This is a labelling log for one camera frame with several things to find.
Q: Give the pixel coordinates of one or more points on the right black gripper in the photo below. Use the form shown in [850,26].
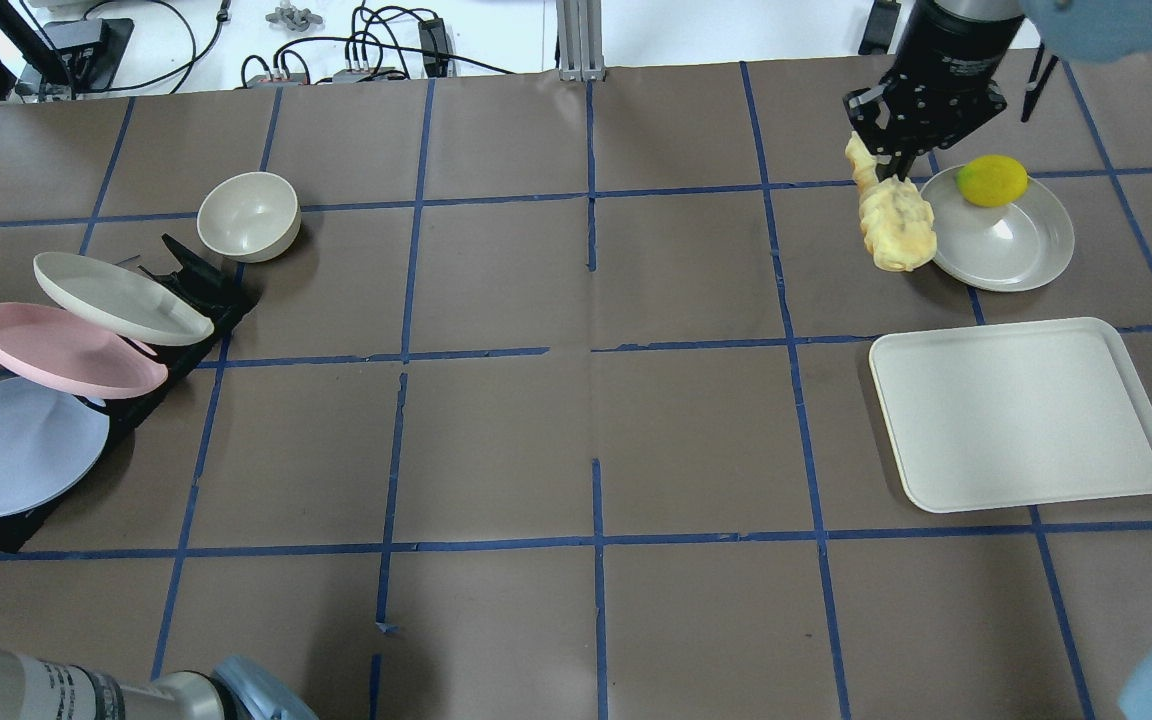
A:
[954,52]

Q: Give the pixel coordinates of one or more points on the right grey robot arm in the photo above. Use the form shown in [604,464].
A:
[1089,31]

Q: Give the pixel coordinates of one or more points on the black plate rack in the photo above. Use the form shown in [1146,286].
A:
[205,287]

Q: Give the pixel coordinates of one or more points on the cream plate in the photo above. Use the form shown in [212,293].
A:
[121,302]

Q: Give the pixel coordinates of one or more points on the pink plate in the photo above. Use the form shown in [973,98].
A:
[59,350]

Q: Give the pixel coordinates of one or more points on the light blue plate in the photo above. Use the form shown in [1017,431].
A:
[48,441]

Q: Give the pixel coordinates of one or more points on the yellow lemon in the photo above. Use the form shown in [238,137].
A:
[992,181]

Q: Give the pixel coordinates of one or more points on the grey shallow bowl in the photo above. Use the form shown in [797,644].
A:
[1013,248]

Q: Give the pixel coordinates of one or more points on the cream rectangular tray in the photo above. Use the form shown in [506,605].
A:
[1010,415]

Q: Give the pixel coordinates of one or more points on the black power adapter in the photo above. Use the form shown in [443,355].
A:
[436,48]

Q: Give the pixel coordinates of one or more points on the small cream bowl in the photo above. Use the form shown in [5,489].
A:
[250,218]

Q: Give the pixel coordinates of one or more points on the aluminium frame post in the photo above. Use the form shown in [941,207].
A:
[580,54]

